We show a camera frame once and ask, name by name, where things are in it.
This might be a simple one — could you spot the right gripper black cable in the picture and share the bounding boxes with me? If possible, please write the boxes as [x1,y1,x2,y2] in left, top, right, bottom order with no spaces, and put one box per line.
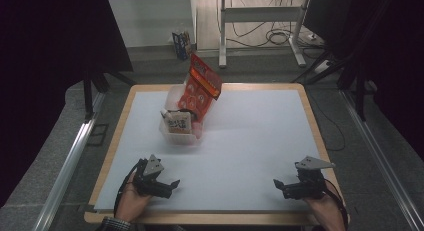
[320,178,350,227]

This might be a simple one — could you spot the person's left hand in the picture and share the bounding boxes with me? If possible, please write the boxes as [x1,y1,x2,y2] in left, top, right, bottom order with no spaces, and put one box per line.
[115,172,153,223]

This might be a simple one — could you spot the thin black floor cable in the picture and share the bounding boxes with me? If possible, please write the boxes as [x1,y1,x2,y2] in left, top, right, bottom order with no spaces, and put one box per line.
[309,90,347,152]

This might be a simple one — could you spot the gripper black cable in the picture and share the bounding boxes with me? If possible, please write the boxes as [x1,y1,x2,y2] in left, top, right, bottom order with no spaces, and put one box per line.
[320,178,350,227]
[113,160,143,219]

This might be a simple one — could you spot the clear plastic container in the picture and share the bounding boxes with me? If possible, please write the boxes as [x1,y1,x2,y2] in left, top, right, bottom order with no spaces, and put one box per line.
[158,83,218,146]

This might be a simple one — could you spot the white metal desk frame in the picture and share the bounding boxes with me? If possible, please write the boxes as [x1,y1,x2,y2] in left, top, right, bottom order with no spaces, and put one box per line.
[217,0,313,69]

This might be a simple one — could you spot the person's right hand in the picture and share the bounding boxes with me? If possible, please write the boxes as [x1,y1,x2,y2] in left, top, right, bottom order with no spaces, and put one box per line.
[303,192,345,231]

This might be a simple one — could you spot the aluminium rail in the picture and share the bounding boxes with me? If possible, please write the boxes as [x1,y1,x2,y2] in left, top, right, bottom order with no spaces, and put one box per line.
[32,90,108,231]
[339,89,424,231]

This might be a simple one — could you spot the black metal stand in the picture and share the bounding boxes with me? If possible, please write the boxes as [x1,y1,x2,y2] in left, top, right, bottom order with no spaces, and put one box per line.
[82,70,137,123]
[290,49,379,123]

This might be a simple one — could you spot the black floor cables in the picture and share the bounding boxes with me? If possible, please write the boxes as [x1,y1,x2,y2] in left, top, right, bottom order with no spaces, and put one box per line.
[229,0,303,49]

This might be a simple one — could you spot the person's left sleeve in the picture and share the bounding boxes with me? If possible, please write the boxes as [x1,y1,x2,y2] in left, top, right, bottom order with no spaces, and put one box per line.
[95,216,133,231]

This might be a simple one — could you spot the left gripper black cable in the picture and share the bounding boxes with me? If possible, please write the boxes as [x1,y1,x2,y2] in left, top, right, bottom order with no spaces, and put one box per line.
[113,160,143,219]

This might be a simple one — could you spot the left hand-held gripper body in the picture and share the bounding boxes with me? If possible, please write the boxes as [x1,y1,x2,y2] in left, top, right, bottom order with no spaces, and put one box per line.
[134,153,174,199]

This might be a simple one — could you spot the blue carton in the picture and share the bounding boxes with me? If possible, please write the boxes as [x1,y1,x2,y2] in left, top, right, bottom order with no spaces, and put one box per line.
[171,29,194,62]

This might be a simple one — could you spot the orange snack packet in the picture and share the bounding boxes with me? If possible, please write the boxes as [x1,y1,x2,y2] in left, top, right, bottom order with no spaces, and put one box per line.
[177,52,224,123]

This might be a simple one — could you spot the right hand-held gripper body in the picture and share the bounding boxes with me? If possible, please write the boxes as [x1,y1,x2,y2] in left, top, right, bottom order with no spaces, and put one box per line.
[282,155,336,201]

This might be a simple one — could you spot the black curtain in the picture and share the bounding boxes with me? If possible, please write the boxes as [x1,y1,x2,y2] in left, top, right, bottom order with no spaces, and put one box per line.
[302,0,424,154]
[0,0,135,207]

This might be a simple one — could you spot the sesame sauce pouch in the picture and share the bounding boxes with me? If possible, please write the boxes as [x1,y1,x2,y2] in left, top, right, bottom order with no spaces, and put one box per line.
[160,108,194,136]

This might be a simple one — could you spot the white power adapter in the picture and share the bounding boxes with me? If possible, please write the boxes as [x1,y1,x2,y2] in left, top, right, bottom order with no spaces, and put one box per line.
[314,58,332,74]

